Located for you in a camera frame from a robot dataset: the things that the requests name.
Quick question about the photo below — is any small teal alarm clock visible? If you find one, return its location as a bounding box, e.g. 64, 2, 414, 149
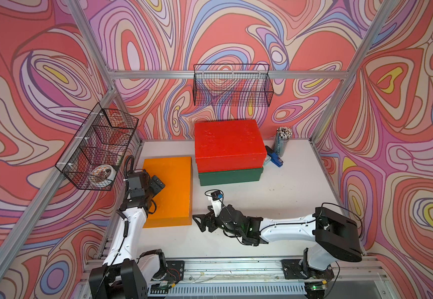
264, 155, 271, 165

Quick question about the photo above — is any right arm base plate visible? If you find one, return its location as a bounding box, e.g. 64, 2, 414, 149
281, 259, 335, 281

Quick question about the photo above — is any green shoebox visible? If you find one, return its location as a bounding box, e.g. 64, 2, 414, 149
198, 168, 264, 186

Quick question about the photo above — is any black wire basket wall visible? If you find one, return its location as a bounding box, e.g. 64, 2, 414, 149
55, 103, 139, 191
193, 62, 274, 107

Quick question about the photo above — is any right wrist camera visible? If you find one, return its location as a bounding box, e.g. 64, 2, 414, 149
207, 189, 224, 218

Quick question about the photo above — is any clear cup of pencils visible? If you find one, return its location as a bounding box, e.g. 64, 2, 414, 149
273, 127, 293, 157

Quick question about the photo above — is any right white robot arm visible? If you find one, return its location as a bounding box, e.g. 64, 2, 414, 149
192, 204, 363, 279

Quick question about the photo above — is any orange shoebox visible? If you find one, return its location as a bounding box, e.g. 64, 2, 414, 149
143, 156, 193, 229

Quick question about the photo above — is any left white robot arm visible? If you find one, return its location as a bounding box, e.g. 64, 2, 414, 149
89, 169, 166, 299

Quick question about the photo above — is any blue black stapler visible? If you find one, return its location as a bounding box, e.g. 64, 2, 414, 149
265, 146, 283, 168

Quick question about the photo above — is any aluminium front rail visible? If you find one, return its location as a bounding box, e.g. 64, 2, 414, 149
148, 256, 398, 299

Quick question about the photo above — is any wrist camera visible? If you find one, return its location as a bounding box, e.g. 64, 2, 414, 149
127, 171, 149, 191
207, 189, 224, 218

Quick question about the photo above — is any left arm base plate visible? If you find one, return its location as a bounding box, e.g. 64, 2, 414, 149
151, 260, 185, 289

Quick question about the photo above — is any patterned bowl in basket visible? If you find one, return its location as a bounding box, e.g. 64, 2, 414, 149
89, 164, 117, 188

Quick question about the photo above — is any red shoebox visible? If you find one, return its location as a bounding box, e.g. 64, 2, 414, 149
195, 120, 267, 173

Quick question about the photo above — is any black wire basket left wall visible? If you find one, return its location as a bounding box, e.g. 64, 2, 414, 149
55, 103, 139, 191

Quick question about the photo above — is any black wire basket back wall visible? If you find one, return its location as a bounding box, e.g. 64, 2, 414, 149
193, 62, 274, 107

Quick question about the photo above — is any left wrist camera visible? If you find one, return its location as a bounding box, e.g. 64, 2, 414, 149
127, 171, 149, 191

